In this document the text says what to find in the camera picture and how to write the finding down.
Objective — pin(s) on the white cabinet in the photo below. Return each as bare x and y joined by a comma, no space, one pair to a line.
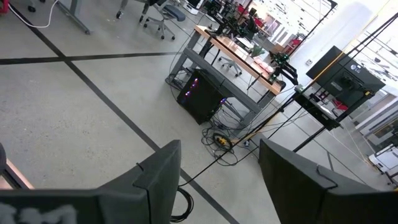
385,158

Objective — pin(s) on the wooden top robot desk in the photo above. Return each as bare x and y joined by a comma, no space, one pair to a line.
228,45

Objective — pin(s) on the grey desk foot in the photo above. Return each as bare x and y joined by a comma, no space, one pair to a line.
74,15

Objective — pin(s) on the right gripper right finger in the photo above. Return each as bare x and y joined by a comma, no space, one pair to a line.
295,186

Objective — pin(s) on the red metal cart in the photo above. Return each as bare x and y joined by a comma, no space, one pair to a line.
3,6

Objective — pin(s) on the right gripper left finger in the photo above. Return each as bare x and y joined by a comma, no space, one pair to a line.
149,186

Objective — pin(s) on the yellow power strip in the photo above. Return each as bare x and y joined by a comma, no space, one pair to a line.
222,141

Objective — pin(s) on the black LG monitor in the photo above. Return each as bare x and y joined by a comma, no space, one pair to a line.
342,77

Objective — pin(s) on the black monitor stand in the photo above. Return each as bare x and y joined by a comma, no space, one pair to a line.
314,110

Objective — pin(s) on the grey office chair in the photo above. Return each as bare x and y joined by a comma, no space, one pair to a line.
174,12

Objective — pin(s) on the black tower purple lights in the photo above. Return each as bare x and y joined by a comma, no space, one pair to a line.
199,99

